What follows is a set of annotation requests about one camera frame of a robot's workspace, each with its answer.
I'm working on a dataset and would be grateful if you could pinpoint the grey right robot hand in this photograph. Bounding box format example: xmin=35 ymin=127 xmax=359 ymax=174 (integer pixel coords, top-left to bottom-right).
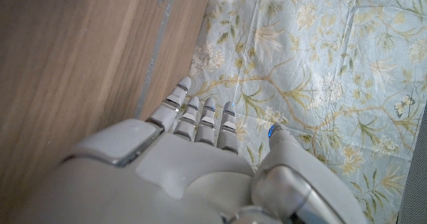
xmin=9 ymin=76 xmax=370 ymax=224

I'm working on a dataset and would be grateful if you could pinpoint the floral printed backdrop cloth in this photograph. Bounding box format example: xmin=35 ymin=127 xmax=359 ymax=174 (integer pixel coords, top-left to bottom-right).
xmin=186 ymin=0 xmax=427 ymax=224

